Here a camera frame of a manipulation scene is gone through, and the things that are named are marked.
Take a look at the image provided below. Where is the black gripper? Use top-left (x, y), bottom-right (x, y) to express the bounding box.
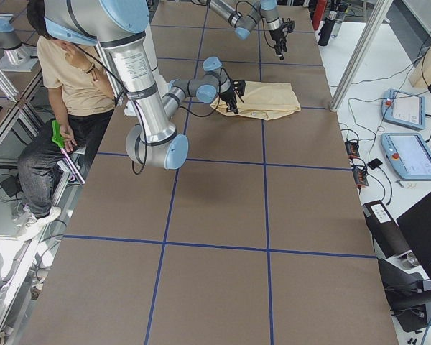
top-left (218, 84), bottom-right (238, 115)
top-left (269, 25), bottom-right (287, 60)

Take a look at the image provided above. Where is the beige long-sleeve printed shirt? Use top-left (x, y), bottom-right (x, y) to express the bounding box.
top-left (210, 80), bottom-right (302, 122)

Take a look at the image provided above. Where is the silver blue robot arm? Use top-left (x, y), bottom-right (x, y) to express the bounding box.
top-left (45, 1), bottom-right (246, 170)
top-left (197, 0), bottom-right (295, 60)

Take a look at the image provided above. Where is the black water bottle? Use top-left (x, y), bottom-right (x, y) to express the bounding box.
top-left (318, 11), bottom-right (337, 47)

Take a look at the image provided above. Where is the red water bottle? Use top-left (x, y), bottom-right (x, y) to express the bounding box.
top-left (312, 0), bottom-right (328, 31)

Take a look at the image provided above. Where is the far blue teach pendant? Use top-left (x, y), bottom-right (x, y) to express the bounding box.
top-left (381, 88), bottom-right (426, 130)

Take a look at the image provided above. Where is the blue teach pendant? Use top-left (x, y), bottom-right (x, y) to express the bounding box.
top-left (381, 88), bottom-right (426, 130)
top-left (381, 133), bottom-right (431, 181)

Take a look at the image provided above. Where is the seated person beige shirt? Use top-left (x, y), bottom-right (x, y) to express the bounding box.
top-left (17, 1), bottom-right (115, 241)

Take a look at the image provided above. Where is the near blue teach pendant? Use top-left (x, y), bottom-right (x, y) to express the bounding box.
top-left (381, 133), bottom-right (431, 181)

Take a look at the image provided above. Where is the black monitor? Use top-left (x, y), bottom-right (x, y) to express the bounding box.
top-left (397, 192), bottom-right (431, 279)

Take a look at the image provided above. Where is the black monitor stand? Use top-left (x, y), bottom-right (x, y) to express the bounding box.
top-left (378, 259), bottom-right (431, 332)

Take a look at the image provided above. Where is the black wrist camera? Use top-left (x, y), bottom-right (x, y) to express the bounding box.
top-left (231, 80), bottom-right (246, 99)
top-left (282, 18), bottom-right (295, 35)

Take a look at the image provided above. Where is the aluminium frame post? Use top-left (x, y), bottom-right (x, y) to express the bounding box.
top-left (330, 0), bottom-right (393, 112)

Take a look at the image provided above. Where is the green handled stick tool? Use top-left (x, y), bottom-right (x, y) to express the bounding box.
top-left (51, 120), bottom-right (85, 185)

